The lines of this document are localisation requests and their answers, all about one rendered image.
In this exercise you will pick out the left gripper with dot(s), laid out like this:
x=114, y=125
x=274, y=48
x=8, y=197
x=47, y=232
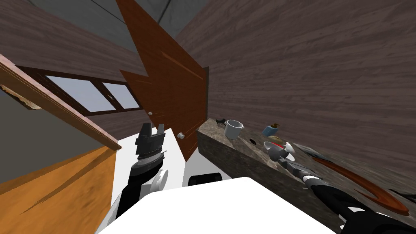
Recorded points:
x=149, y=146

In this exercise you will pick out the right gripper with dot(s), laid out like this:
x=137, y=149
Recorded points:
x=279, y=155

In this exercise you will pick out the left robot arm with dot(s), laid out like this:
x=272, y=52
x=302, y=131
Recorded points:
x=136, y=185

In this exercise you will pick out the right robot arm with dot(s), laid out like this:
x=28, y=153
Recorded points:
x=328, y=191

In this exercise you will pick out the red round fruit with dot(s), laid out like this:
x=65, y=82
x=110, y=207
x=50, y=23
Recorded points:
x=277, y=145

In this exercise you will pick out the blue soap dispenser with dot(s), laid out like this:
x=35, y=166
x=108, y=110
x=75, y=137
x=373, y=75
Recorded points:
x=270, y=130

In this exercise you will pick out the dark grey flat tray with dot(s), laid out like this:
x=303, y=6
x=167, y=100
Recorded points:
x=308, y=150

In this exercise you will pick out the white round door knob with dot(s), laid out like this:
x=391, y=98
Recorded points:
x=180, y=135

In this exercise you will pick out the brown wooden door leaf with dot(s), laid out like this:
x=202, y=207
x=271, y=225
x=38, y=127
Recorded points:
x=169, y=81

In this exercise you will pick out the white pot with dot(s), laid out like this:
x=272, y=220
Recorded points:
x=232, y=129

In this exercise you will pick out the brown framed window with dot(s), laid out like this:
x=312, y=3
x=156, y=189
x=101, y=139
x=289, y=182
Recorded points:
x=84, y=94

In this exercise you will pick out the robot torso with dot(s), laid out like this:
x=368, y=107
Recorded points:
x=221, y=208

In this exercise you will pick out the brown curved wooden tray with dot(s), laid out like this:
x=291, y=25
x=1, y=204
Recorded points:
x=367, y=187

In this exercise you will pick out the orange wooden door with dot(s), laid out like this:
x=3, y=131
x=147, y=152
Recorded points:
x=55, y=195

